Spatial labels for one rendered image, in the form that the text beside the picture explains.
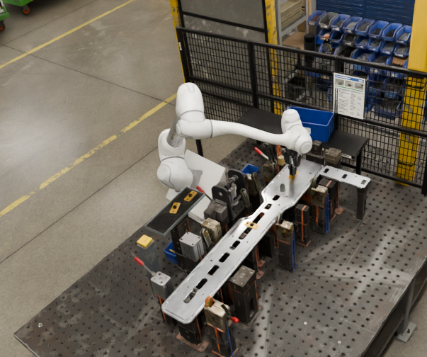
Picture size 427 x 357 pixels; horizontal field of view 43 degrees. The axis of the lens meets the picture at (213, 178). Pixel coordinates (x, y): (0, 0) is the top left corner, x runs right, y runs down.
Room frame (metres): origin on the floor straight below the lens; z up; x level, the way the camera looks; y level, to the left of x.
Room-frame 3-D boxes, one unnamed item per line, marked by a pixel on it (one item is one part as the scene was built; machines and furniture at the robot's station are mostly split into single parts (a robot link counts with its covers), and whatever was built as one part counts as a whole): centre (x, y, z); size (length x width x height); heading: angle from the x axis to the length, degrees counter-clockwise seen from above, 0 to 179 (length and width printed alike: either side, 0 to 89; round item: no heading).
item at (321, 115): (2.92, -0.67, 1.09); 0.30 x 0.17 x 0.13; 58
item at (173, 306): (2.15, -0.16, 1.00); 1.38 x 0.22 x 0.02; 138
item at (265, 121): (2.97, -0.62, 1.01); 0.90 x 0.22 x 0.03; 48
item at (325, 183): (2.45, -0.67, 0.84); 0.11 x 0.10 x 0.28; 48
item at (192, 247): (2.03, 0.17, 0.90); 0.13 x 0.10 x 0.41; 48
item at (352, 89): (2.86, -0.92, 1.30); 0.23 x 0.02 x 0.31; 48
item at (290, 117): (2.50, -0.48, 1.40); 0.13 x 0.11 x 0.16; 8
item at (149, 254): (2.02, 0.40, 0.92); 0.08 x 0.08 x 0.44; 48
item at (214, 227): (2.15, 0.05, 0.89); 0.13 x 0.11 x 0.38; 48
